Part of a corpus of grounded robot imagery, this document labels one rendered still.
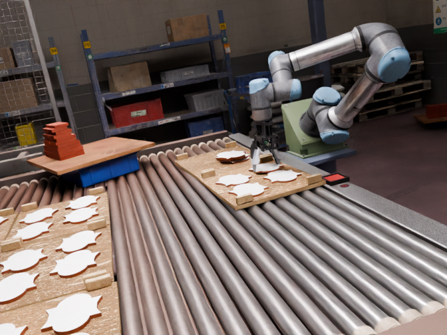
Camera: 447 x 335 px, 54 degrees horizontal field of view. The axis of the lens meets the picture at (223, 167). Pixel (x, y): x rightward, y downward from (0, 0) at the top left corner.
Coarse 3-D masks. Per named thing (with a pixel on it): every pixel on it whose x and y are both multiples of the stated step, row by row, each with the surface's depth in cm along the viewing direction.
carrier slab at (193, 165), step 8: (208, 152) 225; (216, 152) 222; (248, 152) 211; (176, 160) 219; (184, 160) 217; (192, 160) 214; (200, 160) 211; (208, 160) 209; (216, 160) 206; (248, 160) 197; (184, 168) 203; (192, 168) 199; (200, 168) 197; (208, 168) 195; (216, 168) 193; (224, 168) 190; (232, 168) 188; (200, 176) 185
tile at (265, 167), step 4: (260, 164) 184; (264, 164) 183; (268, 164) 182; (272, 164) 180; (276, 164) 179; (252, 168) 179; (256, 168) 178; (260, 168) 177; (264, 168) 176; (268, 168) 175; (272, 168) 173; (276, 168) 172; (256, 172) 173; (260, 172) 173; (264, 172) 172; (268, 172) 171
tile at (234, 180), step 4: (224, 176) 176; (228, 176) 175; (232, 176) 174; (236, 176) 173; (240, 176) 172; (244, 176) 171; (248, 176) 171; (220, 180) 172; (224, 180) 171; (228, 180) 170; (232, 180) 169; (236, 180) 168; (240, 180) 167; (244, 180) 167; (248, 180) 166; (216, 184) 170; (220, 184) 169; (224, 184) 167; (228, 184) 165; (232, 184) 165; (236, 184) 164; (240, 184) 164
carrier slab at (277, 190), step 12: (240, 168) 186; (288, 168) 175; (204, 180) 178; (216, 180) 175; (252, 180) 168; (264, 180) 165; (300, 180) 158; (324, 180) 154; (216, 192) 161; (264, 192) 152; (276, 192) 150; (288, 192) 150; (228, 204) 150; (252, 204) 146
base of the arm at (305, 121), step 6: (306, 114) 206; (300, 120) 211; (306, 120) 206; (312, 120) 203; (300, 126) 211; (306, 126) 207; (312, 126) 205; (306, 132) 209; (312, 132) 207; (318, 132) 206
